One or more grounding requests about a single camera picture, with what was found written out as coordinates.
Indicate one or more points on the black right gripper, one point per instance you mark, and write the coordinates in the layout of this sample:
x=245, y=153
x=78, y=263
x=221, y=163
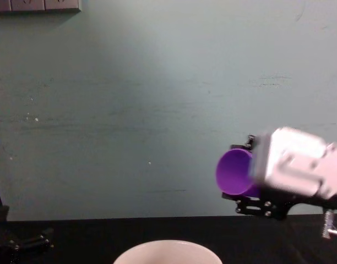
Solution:
x=280, y=210

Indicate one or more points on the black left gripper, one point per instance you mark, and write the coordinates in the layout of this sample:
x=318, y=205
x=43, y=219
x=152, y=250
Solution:
x=3, y=254

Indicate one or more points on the purple plastic cup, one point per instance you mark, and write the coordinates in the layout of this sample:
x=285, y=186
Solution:
x=234, y=173

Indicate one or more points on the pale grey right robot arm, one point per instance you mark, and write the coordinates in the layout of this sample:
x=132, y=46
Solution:
x=292, y=162

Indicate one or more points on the black table cloth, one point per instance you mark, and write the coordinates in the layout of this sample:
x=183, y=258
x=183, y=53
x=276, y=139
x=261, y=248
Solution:
x=185, y=228

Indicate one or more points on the white round cup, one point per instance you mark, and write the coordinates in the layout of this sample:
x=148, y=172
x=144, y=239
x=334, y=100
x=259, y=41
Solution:
x=168, y=254

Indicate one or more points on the white wall socket panel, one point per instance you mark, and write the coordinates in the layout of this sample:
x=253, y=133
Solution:
x=33, y=5

